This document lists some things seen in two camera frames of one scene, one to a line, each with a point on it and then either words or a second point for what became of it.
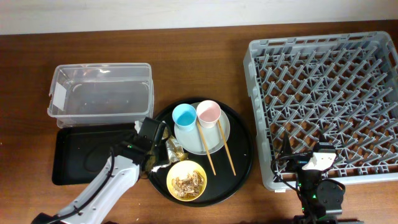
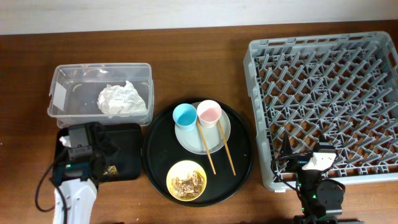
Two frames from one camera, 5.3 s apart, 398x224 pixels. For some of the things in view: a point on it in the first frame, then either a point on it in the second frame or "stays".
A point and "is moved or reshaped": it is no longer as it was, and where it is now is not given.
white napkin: [169, 145] -> [125, 100]
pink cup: [208, 112] stays
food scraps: [188, 186] stays
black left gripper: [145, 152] -> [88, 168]
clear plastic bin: [86, 94] stays
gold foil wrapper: [175, 151] is moved or reshaped
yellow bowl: [186, 180] stays
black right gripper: [296, 161] stays
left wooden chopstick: [206, 146] stays
